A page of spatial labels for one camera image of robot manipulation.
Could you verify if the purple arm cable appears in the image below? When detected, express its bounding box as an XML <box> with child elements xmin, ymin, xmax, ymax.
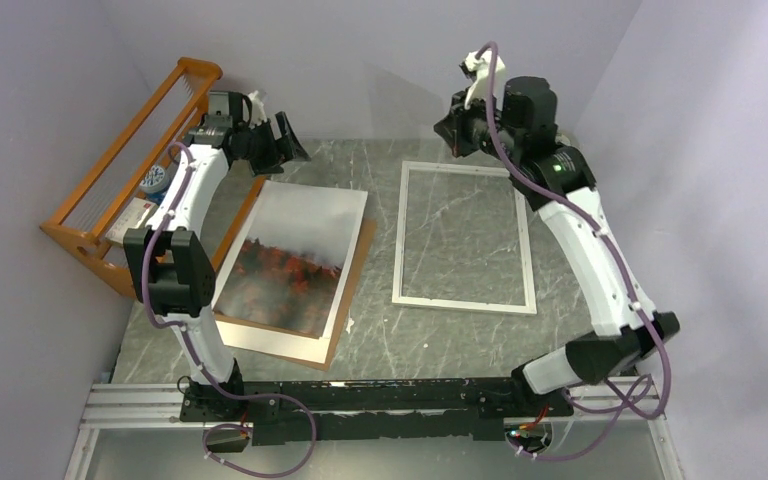
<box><xmin>476</xmin><ymin>40</ymin><xmax>673</xmax><ymax>464</ymax></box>
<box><xmin>140</xmin><ymin>142</ymin><xmax>319</xmax><ymax>480</ymax></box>

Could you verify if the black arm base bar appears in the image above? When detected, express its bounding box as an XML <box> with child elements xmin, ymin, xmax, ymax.
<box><xmin>180</xmin><ymin>377</ymin><xmax>573</xmax><ymax>446</ymax></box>

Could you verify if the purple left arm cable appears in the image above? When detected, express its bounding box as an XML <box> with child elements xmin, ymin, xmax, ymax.
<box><xmin>140</xmin><ymin>142</ymin><xmax>319</xmax><ymax>480</ymax></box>

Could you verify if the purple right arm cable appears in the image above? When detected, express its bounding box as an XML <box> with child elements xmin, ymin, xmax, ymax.
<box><xmin>476</xmin><ymin>40</ymin><xmax>673</xmax><ymax>464</ymax></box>

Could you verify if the white picture frame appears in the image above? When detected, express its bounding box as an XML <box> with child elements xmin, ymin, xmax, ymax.
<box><xmin>391</xmin><ymin>161</ymin><xmax>537</xmax><ymax>316</ymax></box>

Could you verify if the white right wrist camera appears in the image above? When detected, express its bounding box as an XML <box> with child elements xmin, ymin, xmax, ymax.
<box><xmin>460</xmin><ymin>49</ymin><xmax>507</xmax><ymax>110</ymax></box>

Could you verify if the aluminium rail frame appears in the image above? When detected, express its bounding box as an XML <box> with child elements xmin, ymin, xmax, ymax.
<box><xmin>62</xmin><ymin>165</ymin><xmax>687</xmax><ymax>480</ymax></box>

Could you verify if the blue white round tin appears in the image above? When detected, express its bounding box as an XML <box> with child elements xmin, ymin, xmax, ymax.
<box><xmin>139</xmin><ymin>165</ymin><xmax>171</xmax><ymax>197</ymax></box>

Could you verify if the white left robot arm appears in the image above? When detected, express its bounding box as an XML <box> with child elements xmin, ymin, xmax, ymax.
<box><xmin>123</xmin><ymin>90</ymin><xmax>309</xmax><ymax>420</ymax></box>

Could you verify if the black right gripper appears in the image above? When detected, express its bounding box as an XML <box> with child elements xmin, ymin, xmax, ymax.
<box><xmin>434</xmin><ymin>84</ymin><xmax>523</xmax><ymax>165</ymax></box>

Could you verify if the white red small box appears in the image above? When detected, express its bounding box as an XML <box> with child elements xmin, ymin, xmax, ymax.
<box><xmin>105</xmin><ymin>197</ymin><xmax>158</xmax><ymax>246</ymax></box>

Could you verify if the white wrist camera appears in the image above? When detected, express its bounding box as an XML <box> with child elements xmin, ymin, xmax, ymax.
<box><xmin>244</xmin><ymin>90</ymin><xmax>269</xmax><ymax>128</ymax></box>
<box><xmin>460</xmin><ymin>49</ymin><xmax>507</xmax><ymax>110</ymax></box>

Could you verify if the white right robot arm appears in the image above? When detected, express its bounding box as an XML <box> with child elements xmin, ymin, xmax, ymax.
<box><xmin>434</xmin><ymin>76</ymin><xmax>680</xmax><ymax>415</ymax></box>

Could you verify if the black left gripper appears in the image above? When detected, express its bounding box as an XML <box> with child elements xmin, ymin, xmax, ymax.
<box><xmin>236</xmin><ymin>112</ymin><xmax>310</xmax><ymax>178</ymax></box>

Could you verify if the brown frame backing board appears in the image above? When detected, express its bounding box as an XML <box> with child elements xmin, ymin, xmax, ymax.
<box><xmin>217</xmin><ymin>180</ymin><xmax>376</xmax><ymax>371</ymax></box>

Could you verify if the orange wooden rack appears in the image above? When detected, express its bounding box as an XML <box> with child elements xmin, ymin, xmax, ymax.
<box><xmin>40</xmin><ymin>57</ymin><xmax>222</xmax><ymax>298</ymax></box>

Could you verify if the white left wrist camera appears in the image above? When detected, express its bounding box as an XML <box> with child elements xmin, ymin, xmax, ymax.
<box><xmin>244</xmin><ymin>90</ymin><xmax>269</xmax><ymax>128</ymax></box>

